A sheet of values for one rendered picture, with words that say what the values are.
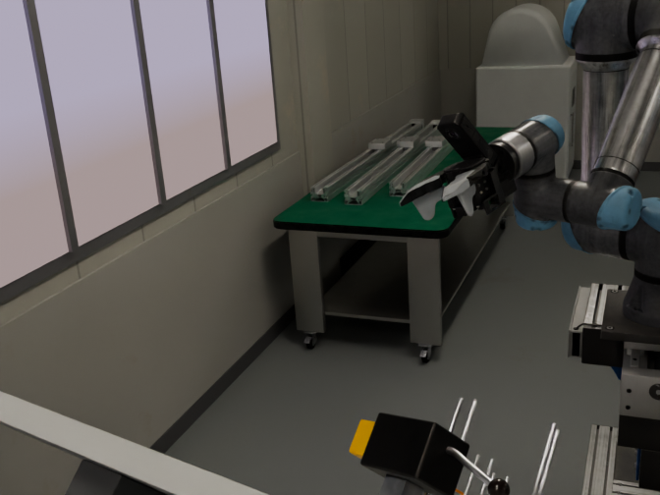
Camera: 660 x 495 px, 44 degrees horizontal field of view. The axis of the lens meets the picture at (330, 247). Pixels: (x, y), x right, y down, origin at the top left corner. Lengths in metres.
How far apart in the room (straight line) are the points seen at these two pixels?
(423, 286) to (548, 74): 3.18
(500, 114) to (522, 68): 0.41
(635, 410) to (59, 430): 1.29
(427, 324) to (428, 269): 0.29
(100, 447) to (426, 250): 3.34
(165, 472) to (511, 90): 6.35
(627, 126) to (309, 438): 2.35
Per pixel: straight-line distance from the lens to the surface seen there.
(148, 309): 3.29
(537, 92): 6.71
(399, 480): 0.57
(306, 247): 4.01
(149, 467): 0.49
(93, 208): 2.95
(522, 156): 1.37
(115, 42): 3.08
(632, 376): 1.64
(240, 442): 3.53
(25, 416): 0.57
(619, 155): 1.44
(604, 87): 1.66
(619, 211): 1.39
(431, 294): 3.87
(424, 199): 1.29
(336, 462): 3.34
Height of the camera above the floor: 1.88
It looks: 19 degrees down
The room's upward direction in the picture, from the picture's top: 4 degrees counter-clockwise
